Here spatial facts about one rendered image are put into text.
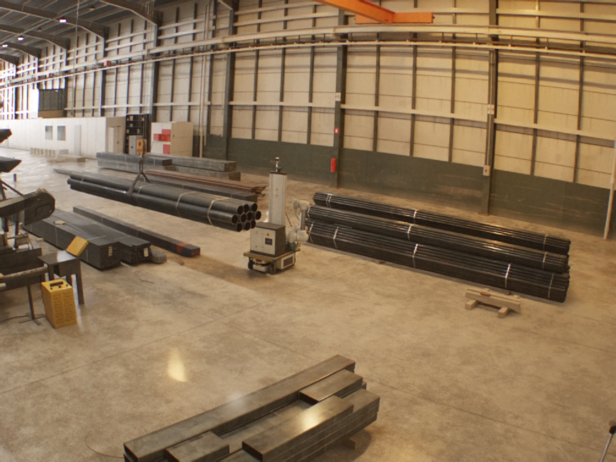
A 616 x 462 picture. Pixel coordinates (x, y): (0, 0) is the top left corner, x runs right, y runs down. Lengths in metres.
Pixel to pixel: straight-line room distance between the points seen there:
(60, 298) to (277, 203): 4.59
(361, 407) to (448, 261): 5.61
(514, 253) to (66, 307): 7.58
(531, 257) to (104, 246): 7.81
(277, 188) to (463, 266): 3.76
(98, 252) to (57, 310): 2.61
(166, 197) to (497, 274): 6.17
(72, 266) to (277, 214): 4.06
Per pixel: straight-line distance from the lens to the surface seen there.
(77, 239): 8.40
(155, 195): 9.83
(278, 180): 9.71
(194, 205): 8.97
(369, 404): 4.96
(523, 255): 9.63
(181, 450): 4.08
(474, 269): 9.83
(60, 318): 7.51
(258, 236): 9.61
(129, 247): 9.96
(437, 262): 10.08
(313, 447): 4.53
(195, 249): 10.60
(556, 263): 9.52
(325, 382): 5.05
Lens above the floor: 3.02
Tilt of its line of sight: 14 degrees down
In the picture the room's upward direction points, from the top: 2 degrees clockwise
